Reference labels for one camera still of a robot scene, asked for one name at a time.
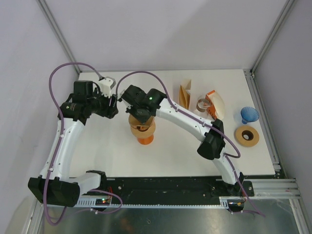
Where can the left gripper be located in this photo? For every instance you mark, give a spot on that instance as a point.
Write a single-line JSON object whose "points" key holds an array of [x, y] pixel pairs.
{"points": [[109, 111]]}

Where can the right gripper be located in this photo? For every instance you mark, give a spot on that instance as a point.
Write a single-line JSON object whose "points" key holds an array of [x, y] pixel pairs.
{"points": [[131, 110]]}

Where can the brown paper coffee filter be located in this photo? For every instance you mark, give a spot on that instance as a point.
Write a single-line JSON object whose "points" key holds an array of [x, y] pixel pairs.
{"points": [[135, 122]]}

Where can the pink glass dripper cone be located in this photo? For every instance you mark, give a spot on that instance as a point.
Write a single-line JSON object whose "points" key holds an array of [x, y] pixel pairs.
{"points": [[136, 126]]}

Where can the orange glass beaker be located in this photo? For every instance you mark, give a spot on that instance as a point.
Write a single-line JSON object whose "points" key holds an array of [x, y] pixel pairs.
{"points": [[146, 141]]}

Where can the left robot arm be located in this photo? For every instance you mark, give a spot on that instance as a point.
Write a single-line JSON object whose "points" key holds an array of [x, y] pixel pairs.
{"points": [[54, 186]]}

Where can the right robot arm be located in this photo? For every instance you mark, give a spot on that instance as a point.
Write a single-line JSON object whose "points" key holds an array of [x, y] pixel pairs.
{"points": [[210, 134]]}

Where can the brown coffee filter pack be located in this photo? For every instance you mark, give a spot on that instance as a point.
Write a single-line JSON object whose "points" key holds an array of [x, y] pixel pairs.
{"points": [[184, 95]]}

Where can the clear glass dripper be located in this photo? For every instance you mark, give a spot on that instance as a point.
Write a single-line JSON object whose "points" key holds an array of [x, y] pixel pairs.
{"points": [[202, 104]]}

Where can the white coffee filter pack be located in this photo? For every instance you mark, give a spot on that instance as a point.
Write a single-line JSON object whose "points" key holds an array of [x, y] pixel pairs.
{"points": [[216, 107]]}

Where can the blue glass dripper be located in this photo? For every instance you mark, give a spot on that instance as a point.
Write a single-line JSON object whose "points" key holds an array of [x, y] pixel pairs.
{"points": [[249, 114]]}

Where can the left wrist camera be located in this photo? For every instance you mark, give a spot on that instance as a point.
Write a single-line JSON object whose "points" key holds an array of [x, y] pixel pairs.
{"points": [[106, 85]]}

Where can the grey cable duct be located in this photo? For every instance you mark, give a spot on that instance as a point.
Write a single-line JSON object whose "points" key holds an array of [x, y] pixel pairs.
{"points": [[92, 202]]}

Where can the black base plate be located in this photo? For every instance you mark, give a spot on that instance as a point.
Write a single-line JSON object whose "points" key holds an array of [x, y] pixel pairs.
{"points": [[169, 198]]}

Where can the left frame post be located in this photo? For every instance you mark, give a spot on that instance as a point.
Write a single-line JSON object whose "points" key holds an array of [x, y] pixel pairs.
{"points": [[56, 29]]}

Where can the frame post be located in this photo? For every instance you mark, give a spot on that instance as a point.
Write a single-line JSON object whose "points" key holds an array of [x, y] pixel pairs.
{"points": [[56, 29], [279, 23]]}

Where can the aluminium frame rail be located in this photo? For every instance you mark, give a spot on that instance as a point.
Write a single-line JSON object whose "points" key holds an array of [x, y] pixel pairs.
{"points": [[275, 187]]}

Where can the right frame post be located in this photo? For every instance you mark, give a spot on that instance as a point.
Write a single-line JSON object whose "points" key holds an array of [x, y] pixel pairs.
{"points": [[279, 23]]}

